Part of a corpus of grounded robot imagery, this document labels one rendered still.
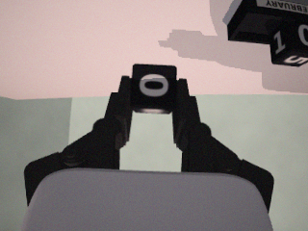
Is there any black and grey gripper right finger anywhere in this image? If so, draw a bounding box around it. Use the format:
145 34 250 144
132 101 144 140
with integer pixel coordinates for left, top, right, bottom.
172 78 274 212

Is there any black calendar cube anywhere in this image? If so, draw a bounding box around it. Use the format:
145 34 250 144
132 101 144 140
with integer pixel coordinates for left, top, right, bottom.
269 21 308 67
130 64 177 115

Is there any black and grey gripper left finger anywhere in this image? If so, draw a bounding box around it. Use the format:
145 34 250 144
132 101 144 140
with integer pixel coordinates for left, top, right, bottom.
24 76 133 206

